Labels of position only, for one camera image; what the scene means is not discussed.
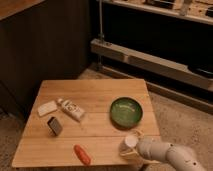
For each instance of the wooden shelf beam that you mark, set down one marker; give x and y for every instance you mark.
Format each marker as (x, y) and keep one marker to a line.
(151, 63)

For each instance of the small brown box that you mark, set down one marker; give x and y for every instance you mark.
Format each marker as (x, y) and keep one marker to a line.
(54, 125)

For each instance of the orange carrot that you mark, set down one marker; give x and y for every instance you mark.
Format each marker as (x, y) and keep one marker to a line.
(82, 155)

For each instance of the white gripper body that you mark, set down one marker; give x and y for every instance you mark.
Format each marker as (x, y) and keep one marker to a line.
(151, 149)

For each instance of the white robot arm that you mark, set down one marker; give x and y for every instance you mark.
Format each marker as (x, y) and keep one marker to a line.
(181, 158)

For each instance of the green bowl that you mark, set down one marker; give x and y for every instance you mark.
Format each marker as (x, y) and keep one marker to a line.
(126, 112)

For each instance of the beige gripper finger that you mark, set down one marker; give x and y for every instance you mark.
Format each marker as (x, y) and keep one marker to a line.
(139, 133)
(129, 154)

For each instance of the metal pole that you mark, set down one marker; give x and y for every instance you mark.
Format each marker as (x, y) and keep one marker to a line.
(101, 34)

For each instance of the white lotion bottle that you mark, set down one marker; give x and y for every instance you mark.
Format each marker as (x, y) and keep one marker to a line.
(71, 109)

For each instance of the white ceramic cup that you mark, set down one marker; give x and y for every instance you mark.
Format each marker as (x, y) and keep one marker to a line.
(129, 143)

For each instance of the upper wooden shelf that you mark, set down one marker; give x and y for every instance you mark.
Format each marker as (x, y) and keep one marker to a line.
(200, 11)

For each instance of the wooden table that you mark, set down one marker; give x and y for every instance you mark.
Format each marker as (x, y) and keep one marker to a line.
(38, 147)

